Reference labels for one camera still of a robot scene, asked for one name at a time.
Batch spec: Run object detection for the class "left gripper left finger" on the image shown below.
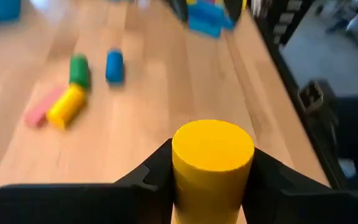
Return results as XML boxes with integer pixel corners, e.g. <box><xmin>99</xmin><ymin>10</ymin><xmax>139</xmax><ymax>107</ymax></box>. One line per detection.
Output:
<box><xmin>0</xmin><ymin>138</ymin><xmax>176</xmax><ymax>224</ymax></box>

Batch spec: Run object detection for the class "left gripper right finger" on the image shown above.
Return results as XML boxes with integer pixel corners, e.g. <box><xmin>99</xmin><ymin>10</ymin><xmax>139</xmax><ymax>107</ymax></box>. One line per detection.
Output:
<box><xmin>242</xmin><ymin>147</ymin><xmax>358</xmax><ymax>224</ymax></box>

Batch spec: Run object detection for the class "yellow cylinder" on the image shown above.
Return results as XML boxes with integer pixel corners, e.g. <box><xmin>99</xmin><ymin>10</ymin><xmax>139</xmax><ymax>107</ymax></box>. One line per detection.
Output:
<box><xmin>170</xmin><ymin>119</ymin><xmax>256</xmax><ymax>224</ymax></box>
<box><xmin>45</xmin><ymin>82</ymin><xmax>88</xmax><ymax>131</ymax></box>

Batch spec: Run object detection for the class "pink block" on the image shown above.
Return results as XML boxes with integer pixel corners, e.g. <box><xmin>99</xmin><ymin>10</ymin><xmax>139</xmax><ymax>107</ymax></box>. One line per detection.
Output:
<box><xmin>23</xmin><ymin>86</ymin><xmax>65</xmax><ymax>129</ymax></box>

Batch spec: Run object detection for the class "green cylinder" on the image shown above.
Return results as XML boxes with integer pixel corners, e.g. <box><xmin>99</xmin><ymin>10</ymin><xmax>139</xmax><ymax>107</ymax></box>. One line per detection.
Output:
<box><xmin>68</xmin><ymin>53</ymin><xmax>91</xmax><ymax>91</ymax></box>

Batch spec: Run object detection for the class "blue cylinder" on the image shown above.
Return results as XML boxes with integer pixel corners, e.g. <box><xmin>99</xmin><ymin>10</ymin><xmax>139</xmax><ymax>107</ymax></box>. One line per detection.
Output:
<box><xmin>104</xmin><ymin>49</ymin><xmax>126</xmax><ymax>87</ymax></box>

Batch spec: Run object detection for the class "black drawer cabinet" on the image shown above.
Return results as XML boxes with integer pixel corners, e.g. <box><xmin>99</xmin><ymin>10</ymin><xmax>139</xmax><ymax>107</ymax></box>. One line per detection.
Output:
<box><xmin>265</xmin><ymin>0</ymin><xmax>305</xmax><ymax>45</ymax></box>

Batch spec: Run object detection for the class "blue block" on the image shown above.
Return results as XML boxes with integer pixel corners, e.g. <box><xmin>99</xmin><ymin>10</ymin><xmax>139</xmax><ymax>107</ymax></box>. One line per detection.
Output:
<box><xmin>188</xmin><ymin>15</ymin><xmax>224</xmax><ymax>39</ymax></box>
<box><xmin>187</xmin><ymin>1</ymin><xmax>229</xmax><ymax>19</ymax></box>

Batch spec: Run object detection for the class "black table bracket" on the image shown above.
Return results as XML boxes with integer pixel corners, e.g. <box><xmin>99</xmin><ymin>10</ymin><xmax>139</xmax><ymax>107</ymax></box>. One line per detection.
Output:
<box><xmin>297</xmin><ymin>80</ymin><xmax>338</xmax><ymax>125</ymax></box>

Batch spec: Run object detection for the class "white frame post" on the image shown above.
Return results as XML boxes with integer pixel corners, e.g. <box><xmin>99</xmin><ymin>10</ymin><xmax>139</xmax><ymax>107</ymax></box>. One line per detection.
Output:
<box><xmin>250</xmin><ymin>0</ymin><xmax>262</xmax><ymax>18</ymax></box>

